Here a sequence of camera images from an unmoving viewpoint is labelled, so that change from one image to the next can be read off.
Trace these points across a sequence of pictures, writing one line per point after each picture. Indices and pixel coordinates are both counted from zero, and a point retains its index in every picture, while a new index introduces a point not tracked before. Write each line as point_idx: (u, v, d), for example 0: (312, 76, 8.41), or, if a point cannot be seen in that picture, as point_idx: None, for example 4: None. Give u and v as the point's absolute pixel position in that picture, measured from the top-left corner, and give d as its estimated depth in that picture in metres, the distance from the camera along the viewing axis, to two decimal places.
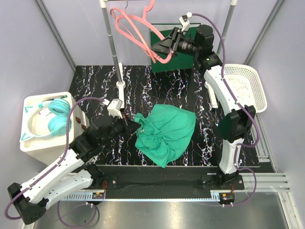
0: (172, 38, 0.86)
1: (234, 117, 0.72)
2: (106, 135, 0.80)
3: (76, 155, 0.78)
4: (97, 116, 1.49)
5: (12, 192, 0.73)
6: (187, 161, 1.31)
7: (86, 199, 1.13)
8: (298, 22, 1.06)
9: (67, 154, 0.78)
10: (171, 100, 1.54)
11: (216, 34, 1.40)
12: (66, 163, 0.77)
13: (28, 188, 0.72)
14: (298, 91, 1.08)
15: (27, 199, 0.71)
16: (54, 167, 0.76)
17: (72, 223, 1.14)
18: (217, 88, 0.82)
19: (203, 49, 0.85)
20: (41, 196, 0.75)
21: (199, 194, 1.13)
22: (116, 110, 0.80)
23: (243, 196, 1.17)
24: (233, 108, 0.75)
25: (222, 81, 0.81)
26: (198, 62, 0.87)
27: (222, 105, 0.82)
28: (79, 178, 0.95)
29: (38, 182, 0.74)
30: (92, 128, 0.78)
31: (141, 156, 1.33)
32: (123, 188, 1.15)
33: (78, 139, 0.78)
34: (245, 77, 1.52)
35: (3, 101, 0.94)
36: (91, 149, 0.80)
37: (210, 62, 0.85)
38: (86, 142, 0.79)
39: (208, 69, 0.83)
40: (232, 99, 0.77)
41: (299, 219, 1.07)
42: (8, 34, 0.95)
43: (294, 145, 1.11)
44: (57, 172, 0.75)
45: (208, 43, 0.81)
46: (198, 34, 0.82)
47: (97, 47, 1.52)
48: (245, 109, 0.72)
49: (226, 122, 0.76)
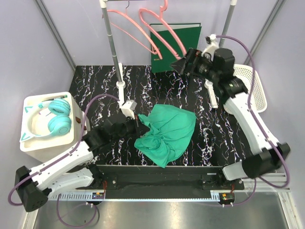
0: (186, 58, 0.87)
1: (264, 157, 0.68)
2: (118, 133, 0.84)
3: (87, 147, 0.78)
4: (97, 116, 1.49)
5: (20, 175, 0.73)
6: (187, 161, 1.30)
7: (86, 199, 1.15)
8: (298, 22, 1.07)
9: (79, 145, 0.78)
10: (171, 100, 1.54)
11: (218, 31, 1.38)
12: (78, 153, 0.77)
13: (37, 173, 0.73)
14: (299, 90, 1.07)
15: (35, 183, 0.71)
16: (65, 155, 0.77)
17: (72, 223, 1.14)
18: (242, 119, 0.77)
19: (224, 73, 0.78)
20: (47, 183, 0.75)
21: (198, 194, 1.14)
22: (130, 111, 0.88)
23: (243, 196, 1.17)
24: (263, 146, 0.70)
25: (248, 111, 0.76)
26: (220, 87, 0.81)
27: (247, 137, 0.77)
28: (81, 175, 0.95)
29: (47, 168, 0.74)
30: (106, 124, 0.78)
31: (141, 156, 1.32)
32: (123, 188, 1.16)
33: (90, 133, 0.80)
34: (245, 77, 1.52)
35: (3, 100, 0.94)
36: (102, 144, 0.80)
37: (235, 88, 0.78)
38: (97, 137, 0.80)
39: (231, 98, 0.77)
40: (260, 134, 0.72)
41: (299, 219, 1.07)
42: (8, 34, 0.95)
43: (294, 146, 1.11)
44: (68, 161, 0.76)
45: (228, 66, 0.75)
46: (217, 57, 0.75)
47: (96, 47, 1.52)
48: (277, 150, 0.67)
49: (254, 160, 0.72)
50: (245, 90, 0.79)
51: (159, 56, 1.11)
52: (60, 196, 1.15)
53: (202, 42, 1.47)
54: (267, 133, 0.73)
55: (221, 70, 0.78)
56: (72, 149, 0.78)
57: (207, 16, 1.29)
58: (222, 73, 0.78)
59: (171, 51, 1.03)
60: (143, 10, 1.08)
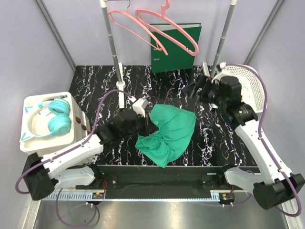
0: (198, 84, 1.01)
1: (277, 189, 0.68)
2: (128, 129, 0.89)
3: (99, 140, 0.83)
4: (97, 116, 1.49)
5: (33, 161, 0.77)
6: (187, 161, 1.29)
7: (86, 199, 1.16)
8: (298, 22, 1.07)
9: (91, 138, 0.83)
10: (171, 100, 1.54)
11: (218, 31, 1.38)
12: (89, 145, 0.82)
13: (50, 160, 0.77)
14: (299, 90, 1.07)
15: (46, 170, 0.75)
16: (77, 146, 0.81)
17: (72, 223, 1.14)
18: (254, 149, 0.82)
19: (232, 100, 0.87)
20: (57, 171, 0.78)
21: (198, 194, 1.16)
22: (140, 108, 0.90)
23: (243, 197, 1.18)
24: (276, 177, 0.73)
25: (260, 141, 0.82)
26: (229, 114, 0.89)
27: (260, 169, 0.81)
28: (84, 172, 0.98)
29: (58, 156, 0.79)
30: (116, 120, 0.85)
31: (142, 156, 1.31)
32: (123, 188, 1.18)
33: (101, 128, 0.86)
34: (246, 78, 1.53)
35: (3, 100, 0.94)
36: (113, 139, 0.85)
37: (243, 114, 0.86)
38: (108, 132, 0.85)
39: (241, 124, 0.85)
40: (273, 166, 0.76)
41: (299, 219, 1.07)
42: (8, 34, 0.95)
43: (294, 146, 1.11)
44: (79, 151, 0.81)
45: (235, 92, 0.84)
46: (224, 85, 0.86)
47: (96, 47, 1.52)
48: (289, 180, 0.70)
49: (265, 192, 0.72)
50: (254, 117, 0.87)
51: (165, 53, 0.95)
52: (59, 196, 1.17)
53: (202, 42, 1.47)
54: (279, 163, 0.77)
55: (228, 97, 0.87)
56: (84, 140, 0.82)
57: (207, 16, 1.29)
58: (229, 100, 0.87)
59: (181, 46, 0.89)
60: (139, 11, 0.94)
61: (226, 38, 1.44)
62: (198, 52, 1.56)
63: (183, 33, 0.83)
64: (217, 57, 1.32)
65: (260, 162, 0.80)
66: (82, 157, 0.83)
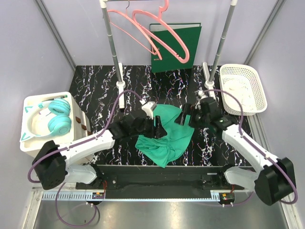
0: (184, 111, 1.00)
1: (269, 176, 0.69)
2: (137, 128, 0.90)
3: (112, 135, 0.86)
4: (97, 116, 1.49)
5: (49, 148, 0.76)
6: (187, 161, 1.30)
7: (86, 199, 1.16)
8: (298, 22, 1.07)
9: (104, 132, 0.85)
10: (171, 100, 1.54)
11: (218, 31, 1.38)
12: (103, 139, 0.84)
13: (66, 148, 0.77)
14: (299, 90, 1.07)
15: (64, 157, 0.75)
16: (91, 138, 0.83)
17: (72, 223, 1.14)
18: (240, 147, 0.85)
19: (212, 114, 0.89)
20: (71, 160, 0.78)
21: (198, 194, 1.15)
22: (150, 110, 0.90)
23: (243, 196, 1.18)
24: (264, 164, 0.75)
25: (242, 138, 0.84)
26: (213, 126, 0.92)
27: (252, 164, 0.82)
28: (87, 169, 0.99)
29: (75, 145, 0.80)
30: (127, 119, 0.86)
31: (142, 156, 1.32)
32: (123, 188, 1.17)
33: (112, 126, 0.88)
34: (245, 77, 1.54)
35: (3, 100, 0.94)
36: (123, 136, 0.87)
37: (225, 123, 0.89)
38: (119, 130, 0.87)
39: (224, 130, 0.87)
40: (259, 155, 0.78)
41: (299, 219, 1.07)
42: (8, 34, 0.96)
43: (294, 146, 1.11)
44: (93, 144, 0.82)
45: (213, 106, 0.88)
46: (202, 103, 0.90)
47: (96, 47, 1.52)
48: (276, 164, 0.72)
49: (261, 183, 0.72)
50: (235, 122, 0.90)
51: (160, 57, 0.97)
52: (59, 195, 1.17)
53: (202, 42, 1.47)
54: (265, 152, 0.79)
55: (209, 112, 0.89)
56: (97, 134, 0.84)
57: (207, 16, 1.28)
58: (210, 114, 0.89)
59: (172, 52, 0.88)
60: (137, 11, 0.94)
61: (226, 38, 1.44)
62: (198, 52, 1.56)
63: (176, 36, 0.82)
64: (217, 57, 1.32)
65: (249, 156, 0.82)
66: (95, 150, 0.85)
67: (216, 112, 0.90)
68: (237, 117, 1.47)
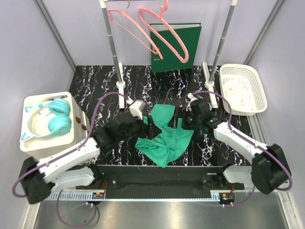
0: (176, 115, 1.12)
1: (262, 163, 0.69)
2: (125, 131, 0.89)
3: (96, 144, 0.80)
4: (97, 116, 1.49)
5: (28, 166, 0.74)
6: (187, 161, 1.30)
7: (86, 199, 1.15)
8: (298, 22, 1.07)
9: (87, 141, 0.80)
10: (171, 100, 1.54)
11: (218, 31, 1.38)
12: (86, 149, 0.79)
13: (45, 164, 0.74)
14: (299, 90, 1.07)
15: (42, 174, 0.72)
16: (74, 150, 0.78)
17: (72, 223, 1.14)
18: (231, 141, 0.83)
19: (203, 115, 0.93)
20: (53, 176, 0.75)
21: (199, 194, 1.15)
22: (138, 111, 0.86)
23: (243, 196, 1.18)
24: (255, 152, 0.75)
25: (232, 133, 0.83)
26: (205, 127, 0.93)
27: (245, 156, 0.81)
28: (83, 173, 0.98)
29: (55, 160, 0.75)
30: (113, 123, 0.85)
31: (142, 156, 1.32)
32: (123, 188, 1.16)
33: (97, 131, 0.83)
34: (246, 77, 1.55)
35: (3, 100, 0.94)
36: (109, 142, 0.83)
37: (216, 122, 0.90)
38: (105, 135, 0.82)
39: (215, 128, 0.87)
40: (249, 145, 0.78)
41: (299, 219, 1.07)
42: (8, 34, 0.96)
43: (294, 146, 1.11)
44: (76, 155, 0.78)
45: (203, 108, 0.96)
46: (192, 104, 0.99)
47: (96, 47, 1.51)
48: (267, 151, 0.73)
49: (256, 173, 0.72)
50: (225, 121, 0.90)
51: (160, 56, 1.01)
52: (61, 196, 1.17)
53: (202, 42, 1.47)
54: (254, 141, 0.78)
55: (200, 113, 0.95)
56: (80, 144, 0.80)
57: (207, 16, 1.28)
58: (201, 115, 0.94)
59: (174, 52, 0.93)
60: (142, 10, 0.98)
61: (226, 38, 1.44)
62: (198, 52, 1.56)
63: (176, 36, 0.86)
64: (217, 57, 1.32)
65: (240, 148, 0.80)
66: (80, 160, 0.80)
67: (207, 114, 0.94)
68: (237, 117, 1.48)
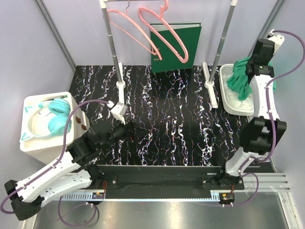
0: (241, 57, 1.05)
1: (257, 123, 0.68)
2: (106, 141, 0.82)
3: (72, 159, 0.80)
4: (97, 116, 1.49)
5: (8, 189, 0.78)
6: (187, 161, 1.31)
7: (86, 199, 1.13)
8: (299, 22, 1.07)
9: (63, 157, 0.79)
10: (171, 100, 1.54)
11: (218, 31, 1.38)
12: (62, 166, 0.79)
13: (22, 188, 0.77)
14: (299, 90, 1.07)
15: (21, 198, 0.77)
16: (49, 168, 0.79)
17: (72, 223, 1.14)
18: (256, 94, 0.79)
19: (258, 57, 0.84)
20: (35, 195, 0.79)
21: (198, 194, 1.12)
22: (118, 116, 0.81)
23: (242, 197, 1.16)
24: (261, 115, 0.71)
25: (265, 89, 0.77)
26: (249, 67, 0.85)
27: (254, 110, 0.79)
28: (78, 178, 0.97)
29: (31, 182, 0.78)
30: (90, 133, 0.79)
31: (141, 156, 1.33)
32: (123, 188, 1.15)
33: (76, 142, 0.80)
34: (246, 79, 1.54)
35: (3, 100, 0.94)
36: (88, 154, 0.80)
37: (262, 70, 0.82)
38: (85, 146, 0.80)
39: (256, 75, 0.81)
40: (265, 108, 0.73)
41: (299, 219, 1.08)
42: (8, 34, 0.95)
43: (294, 146, 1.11)
44: (53, 174, 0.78)
45: (265, 50, 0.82)
46: (258, 41, 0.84)
47: (97, 47, 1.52)
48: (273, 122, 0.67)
49: (249, 127, 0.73)
50: (271, 76, 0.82)
51: (160, 57, 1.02)
52: (62, 196, 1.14)
53: (202, 42, 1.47)
54: (272, 108, 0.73)
55: (257, 54, 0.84)
56: (56, 161, 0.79)
57: (208, 16, 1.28)
58: (257, 56, 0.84)
59: (173, 51, 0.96)
60: (142, 9, 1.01)
61: (227, 38, 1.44)
62: (198, 52, 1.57)
63: (175, 34, 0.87)
64: (217, 57, 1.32)
65: (256, 105, 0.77)
66: (59, 176, 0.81)
67: (263, 59, 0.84)
68: (237, 117, 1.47)
